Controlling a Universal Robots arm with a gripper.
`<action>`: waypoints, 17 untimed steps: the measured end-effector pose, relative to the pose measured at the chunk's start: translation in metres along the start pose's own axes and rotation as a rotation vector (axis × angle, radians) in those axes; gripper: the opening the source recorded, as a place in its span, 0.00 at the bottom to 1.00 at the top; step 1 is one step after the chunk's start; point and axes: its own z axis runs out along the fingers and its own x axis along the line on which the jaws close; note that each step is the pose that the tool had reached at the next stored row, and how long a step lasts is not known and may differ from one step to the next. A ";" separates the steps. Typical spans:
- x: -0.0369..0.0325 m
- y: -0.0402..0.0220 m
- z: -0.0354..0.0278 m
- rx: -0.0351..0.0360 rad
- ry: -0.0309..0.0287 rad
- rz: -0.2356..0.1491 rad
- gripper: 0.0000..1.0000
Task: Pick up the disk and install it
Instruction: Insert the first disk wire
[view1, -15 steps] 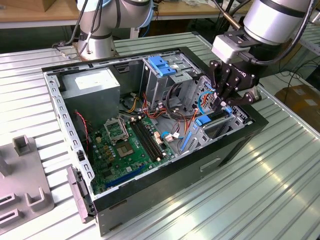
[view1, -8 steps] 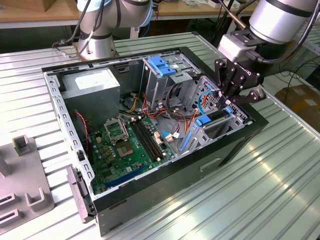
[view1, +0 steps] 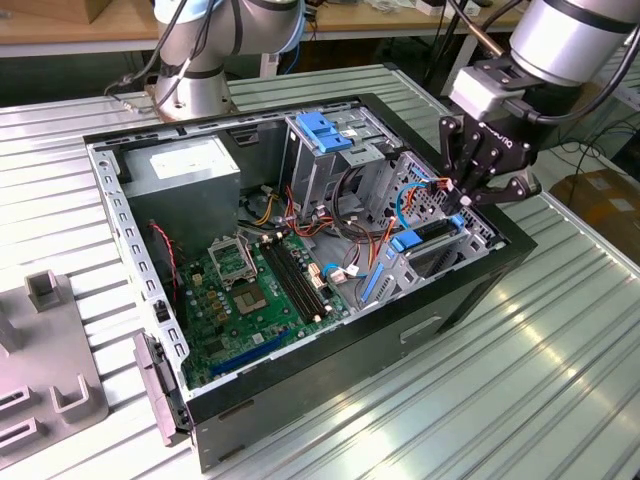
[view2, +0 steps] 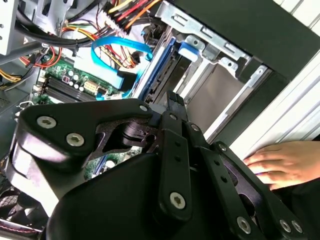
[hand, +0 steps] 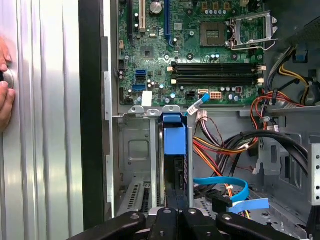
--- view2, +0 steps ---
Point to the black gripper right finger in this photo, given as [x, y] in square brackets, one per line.
[217, 170]

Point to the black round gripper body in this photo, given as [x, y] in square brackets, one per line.
[112, 205]

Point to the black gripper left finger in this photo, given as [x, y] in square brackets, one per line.
[57, 120]

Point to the hard disk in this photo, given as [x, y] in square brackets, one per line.
[188, 51]

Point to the person's bare hand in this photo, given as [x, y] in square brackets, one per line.
[287, 162]

